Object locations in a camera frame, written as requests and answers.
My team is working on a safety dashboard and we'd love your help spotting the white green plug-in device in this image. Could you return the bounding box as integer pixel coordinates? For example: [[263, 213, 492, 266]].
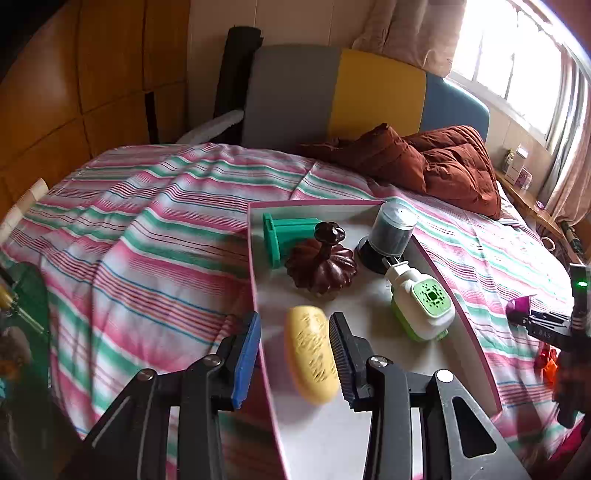
[[384, 258, 455, 342]]

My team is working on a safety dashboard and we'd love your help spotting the pink cardboard box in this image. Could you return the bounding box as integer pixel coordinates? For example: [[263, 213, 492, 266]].
[[247, 199, 502, 480]]

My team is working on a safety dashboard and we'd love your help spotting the yellow oval toy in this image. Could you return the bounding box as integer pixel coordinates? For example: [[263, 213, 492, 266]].
[[284, 305, 343, 406]]

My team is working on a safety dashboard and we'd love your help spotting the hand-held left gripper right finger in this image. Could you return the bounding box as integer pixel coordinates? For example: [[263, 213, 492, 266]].
[[329, 312, 532, 480]]

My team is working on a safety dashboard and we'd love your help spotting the beige curtain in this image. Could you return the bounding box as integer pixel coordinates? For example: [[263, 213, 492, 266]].
[[353, 0, 467, 77]]

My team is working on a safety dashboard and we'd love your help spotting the grey yellow blue headboard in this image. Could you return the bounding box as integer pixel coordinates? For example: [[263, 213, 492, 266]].
[[242, 44, 490, 148]]

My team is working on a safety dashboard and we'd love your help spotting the black rolled mat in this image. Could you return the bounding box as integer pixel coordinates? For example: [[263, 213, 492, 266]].
[[215, 26, 263, 139]]

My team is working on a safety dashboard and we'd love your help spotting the cream bed frame corner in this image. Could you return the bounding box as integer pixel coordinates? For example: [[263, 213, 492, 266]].
[[0, 178, 49, 241]]

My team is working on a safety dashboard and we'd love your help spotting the pale pink curtain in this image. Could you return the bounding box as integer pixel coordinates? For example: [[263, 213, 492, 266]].
[[545, 46, 591, 227]]

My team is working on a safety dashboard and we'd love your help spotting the purple funnel toy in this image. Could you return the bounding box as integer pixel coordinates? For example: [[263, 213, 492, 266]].
[[505, 295, 539, 324]]

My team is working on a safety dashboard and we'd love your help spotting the grey cylinder with black base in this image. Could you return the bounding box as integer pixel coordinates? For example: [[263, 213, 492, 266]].
[[358, 202, 416, 275]]

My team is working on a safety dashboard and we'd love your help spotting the wooden wardrobe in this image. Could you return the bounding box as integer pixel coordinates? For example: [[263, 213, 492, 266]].
[[0, 0, 190, 217]]

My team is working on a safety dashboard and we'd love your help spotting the wooden bedside shelf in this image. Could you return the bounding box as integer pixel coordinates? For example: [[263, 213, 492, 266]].
[[494, 168, 564, 241]]

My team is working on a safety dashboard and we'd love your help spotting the brown pumpkin toy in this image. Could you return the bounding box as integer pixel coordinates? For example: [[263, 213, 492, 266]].
[[285, 222, 358, 301]]

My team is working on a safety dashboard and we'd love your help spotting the white carton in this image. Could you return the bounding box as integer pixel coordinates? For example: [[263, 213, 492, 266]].
[[503, 144, 529, 184]]

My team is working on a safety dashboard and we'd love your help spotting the barred window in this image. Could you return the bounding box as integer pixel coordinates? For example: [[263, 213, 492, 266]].
[[450, 0, 591, 144]]

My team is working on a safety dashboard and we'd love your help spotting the pale pink pillow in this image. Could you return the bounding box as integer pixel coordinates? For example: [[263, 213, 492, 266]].
[[496, 182, 527, 229]]

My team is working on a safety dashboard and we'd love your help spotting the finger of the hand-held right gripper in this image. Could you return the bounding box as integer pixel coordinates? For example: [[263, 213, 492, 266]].
[[519, 310, 575, 344]]

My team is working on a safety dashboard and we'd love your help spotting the brown quilted duvet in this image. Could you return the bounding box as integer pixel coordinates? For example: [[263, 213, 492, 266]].
[[298, 122, 503, 220]]

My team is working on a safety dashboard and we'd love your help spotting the green glass table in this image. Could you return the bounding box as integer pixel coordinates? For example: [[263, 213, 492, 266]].
[[0, 261, 51, 370]]

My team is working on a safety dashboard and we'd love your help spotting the dark bottle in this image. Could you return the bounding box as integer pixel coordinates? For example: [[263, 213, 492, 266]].
[[560, 220, 585, 259]]

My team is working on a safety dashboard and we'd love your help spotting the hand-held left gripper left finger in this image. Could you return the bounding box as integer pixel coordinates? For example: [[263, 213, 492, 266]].
[[60, 311, 262, 480]]

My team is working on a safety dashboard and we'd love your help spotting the white curved object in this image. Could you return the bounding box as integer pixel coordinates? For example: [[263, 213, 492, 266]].
[[178, 108, 245, 144]]

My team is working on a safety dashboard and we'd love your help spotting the green spool toy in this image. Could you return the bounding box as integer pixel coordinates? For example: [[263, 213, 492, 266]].
[[263, 212, 320, 269]]

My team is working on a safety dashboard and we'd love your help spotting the striped bed sheet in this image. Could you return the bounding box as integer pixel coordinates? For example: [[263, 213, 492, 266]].
[[0, 142, 591, 462]]

